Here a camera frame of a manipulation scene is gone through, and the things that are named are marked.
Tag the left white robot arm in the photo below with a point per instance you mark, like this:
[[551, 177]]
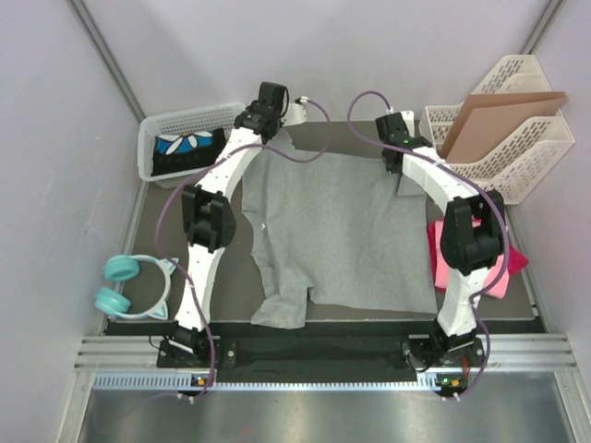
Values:
[[208, 220]]

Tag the aluminium frame rail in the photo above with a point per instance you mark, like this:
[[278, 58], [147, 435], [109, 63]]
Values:
[[510, 353]]

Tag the brown cardboard sheet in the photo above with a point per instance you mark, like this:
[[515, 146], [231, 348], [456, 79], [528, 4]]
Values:
[[484, 121]]

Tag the white file organizer rack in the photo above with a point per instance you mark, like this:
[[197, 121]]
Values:
[[521, 160]]

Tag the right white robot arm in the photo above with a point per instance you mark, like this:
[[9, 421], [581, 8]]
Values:
[[473, 231]]

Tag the grey t shirt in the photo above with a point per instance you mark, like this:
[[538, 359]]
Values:
[[334, 231]]

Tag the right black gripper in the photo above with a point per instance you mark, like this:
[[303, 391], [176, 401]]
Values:
[[391, 171]]

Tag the grey slotted cable duct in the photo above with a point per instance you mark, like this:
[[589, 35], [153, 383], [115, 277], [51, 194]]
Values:
[[194, 383]]

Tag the white perforated plastic basket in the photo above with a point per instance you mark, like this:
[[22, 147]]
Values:
[[176, 123]]

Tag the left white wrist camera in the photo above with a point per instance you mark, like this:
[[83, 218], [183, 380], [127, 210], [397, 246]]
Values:
[[297, 113]]

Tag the magenta folded shirt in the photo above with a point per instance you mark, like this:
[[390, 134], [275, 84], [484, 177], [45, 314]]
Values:
[[440, 270]]

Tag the black shirt with flower print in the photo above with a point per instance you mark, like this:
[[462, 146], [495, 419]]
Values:
[[179, 153]]

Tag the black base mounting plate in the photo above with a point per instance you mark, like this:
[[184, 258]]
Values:
[[320, 351]]

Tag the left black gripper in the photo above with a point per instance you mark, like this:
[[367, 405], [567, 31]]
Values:
[[278, 116]]

